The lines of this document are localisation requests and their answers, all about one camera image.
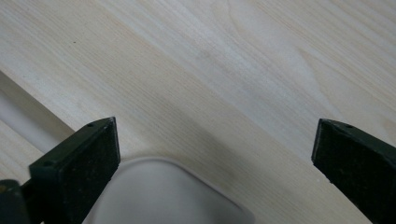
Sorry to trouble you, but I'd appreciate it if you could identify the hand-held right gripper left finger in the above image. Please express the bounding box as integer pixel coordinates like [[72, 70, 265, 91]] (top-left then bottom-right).
[[21, 116, 121, 224]]

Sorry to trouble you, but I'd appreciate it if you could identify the white square plate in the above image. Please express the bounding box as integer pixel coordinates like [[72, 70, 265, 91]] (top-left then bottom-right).
[[81, 157, 256, 224]]

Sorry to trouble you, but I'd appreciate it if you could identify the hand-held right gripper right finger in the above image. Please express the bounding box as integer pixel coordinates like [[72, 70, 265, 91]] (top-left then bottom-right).
[[311, 118, 396, 224]]

